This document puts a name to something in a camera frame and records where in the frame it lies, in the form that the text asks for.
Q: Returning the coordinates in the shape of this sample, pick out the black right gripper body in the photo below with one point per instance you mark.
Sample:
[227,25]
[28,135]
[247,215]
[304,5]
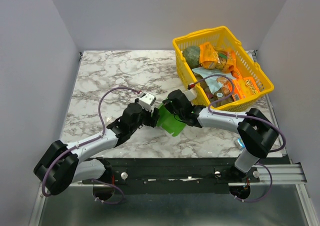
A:
[171,106]

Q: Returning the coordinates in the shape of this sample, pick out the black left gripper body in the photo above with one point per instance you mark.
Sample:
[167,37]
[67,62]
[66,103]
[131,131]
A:
[146,118]

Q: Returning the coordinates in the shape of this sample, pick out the green paper box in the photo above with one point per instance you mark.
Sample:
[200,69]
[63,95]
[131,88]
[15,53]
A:
[169,122]

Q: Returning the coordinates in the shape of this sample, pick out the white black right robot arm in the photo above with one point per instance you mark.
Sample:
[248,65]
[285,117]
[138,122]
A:
[256,131]

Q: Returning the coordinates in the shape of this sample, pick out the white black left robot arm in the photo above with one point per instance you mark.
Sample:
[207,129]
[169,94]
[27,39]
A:
[57,167]

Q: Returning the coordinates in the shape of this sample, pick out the orange cracker box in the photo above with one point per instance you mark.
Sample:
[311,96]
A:
[243,88]

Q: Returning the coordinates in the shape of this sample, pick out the light blue snack bag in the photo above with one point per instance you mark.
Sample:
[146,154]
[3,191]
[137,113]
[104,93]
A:
[216,85]

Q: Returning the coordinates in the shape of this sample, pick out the orange snack bag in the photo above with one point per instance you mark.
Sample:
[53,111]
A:
[217,58]

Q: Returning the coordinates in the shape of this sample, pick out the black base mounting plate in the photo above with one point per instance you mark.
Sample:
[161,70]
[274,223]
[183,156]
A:
[169,187]

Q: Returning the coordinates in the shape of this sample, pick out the small blue white packet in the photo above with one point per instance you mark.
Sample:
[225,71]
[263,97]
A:
[239,144]

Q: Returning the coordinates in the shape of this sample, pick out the yellow plastic shopping basket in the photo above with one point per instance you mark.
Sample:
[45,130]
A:
[225,77]

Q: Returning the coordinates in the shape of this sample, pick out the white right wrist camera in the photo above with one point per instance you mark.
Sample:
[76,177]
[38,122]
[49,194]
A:
[191,94]

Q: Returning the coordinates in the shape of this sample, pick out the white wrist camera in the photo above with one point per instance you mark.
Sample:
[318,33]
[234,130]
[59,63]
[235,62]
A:
[191,94]
[146,100]

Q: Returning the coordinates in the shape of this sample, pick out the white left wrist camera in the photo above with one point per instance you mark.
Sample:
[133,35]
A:
[146,100]

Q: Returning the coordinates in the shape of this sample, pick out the aluminium frame rail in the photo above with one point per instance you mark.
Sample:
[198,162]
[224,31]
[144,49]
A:
[280,174]

